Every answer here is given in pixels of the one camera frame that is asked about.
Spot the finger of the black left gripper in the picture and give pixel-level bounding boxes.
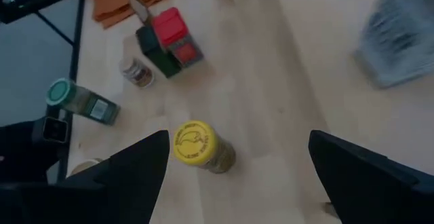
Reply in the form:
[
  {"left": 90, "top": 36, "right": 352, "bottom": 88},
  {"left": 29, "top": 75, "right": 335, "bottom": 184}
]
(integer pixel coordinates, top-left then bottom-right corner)
[{"left": 124, "top": 0, "right": 151, "bottom": 25}]

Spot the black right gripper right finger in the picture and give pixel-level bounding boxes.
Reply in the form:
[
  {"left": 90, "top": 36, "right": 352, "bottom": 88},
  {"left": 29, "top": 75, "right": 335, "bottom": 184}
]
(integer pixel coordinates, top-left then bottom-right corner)
[{"left": 308, "top": 130, "right": 434, "bottom": 224}]

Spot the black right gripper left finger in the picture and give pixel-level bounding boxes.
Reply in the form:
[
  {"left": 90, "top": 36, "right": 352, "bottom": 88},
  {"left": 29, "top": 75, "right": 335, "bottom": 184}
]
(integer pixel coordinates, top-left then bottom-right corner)
[{"left": 0, "top": 130, "right": 170, "bottom": 224}]

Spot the taco seasoning mix packet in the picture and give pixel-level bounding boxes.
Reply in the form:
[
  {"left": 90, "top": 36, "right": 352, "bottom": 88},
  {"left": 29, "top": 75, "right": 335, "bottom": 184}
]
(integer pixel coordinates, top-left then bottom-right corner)
[{"left": 151, "top": 6, "right": 205, "bottom": 69}]

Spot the small cork-topped glass jar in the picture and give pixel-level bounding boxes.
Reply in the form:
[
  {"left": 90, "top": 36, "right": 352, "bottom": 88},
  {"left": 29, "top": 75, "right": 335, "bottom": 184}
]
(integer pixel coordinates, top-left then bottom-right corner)
[{"left": 118, "top": 56, "right": 156, "bottom": 89}]

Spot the yellow-lid chili spice jar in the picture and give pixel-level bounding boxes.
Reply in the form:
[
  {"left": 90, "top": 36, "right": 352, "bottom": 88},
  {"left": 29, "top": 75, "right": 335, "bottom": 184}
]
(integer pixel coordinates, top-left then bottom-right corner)
[{"left": 172, "top": 120, "right": 237, "bottom": 174}]

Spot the orange folded cloth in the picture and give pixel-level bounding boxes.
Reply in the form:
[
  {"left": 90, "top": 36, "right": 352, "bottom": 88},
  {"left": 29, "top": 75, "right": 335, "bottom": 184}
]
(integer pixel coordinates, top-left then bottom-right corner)
[{"left": 91, "top": 0, "right": 186, "bottom": 30}]

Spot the green-label oregano spice jar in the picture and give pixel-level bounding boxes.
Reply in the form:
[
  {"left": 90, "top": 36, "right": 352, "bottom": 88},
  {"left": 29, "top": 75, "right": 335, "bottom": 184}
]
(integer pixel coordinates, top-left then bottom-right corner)
[{"left": 45, "top": 77, "right": 121, "bottom": 126}]

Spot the table-level camera box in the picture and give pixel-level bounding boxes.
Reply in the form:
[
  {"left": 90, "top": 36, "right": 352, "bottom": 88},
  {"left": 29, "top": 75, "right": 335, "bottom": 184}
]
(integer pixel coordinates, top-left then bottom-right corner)
[{"left": 32, "top": 115, "right": 69, "bottom": 144}]

